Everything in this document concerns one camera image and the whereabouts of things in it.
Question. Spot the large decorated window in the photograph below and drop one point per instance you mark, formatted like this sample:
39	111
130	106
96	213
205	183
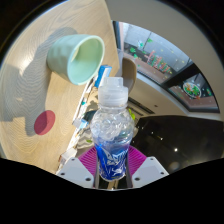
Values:
160	61

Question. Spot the small blue and white box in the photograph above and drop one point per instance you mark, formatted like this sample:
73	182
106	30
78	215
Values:
103	75

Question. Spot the clear blue-labelled water bottle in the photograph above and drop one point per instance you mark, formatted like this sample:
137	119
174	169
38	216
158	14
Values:
112	133

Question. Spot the flat round red coaster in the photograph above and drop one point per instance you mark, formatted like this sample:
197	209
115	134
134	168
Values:
45	122

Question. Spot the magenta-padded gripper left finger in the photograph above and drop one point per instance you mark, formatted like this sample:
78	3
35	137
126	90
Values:
74	170

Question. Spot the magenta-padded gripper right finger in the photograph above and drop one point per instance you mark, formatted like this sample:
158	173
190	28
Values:
150	169

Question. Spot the beige curved sofa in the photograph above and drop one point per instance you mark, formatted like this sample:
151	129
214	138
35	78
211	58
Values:
129	71

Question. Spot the group of ceiling spotlights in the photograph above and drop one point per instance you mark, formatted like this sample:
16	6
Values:
175	149

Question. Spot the pale green mug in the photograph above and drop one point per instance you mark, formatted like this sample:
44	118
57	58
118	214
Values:
78	60

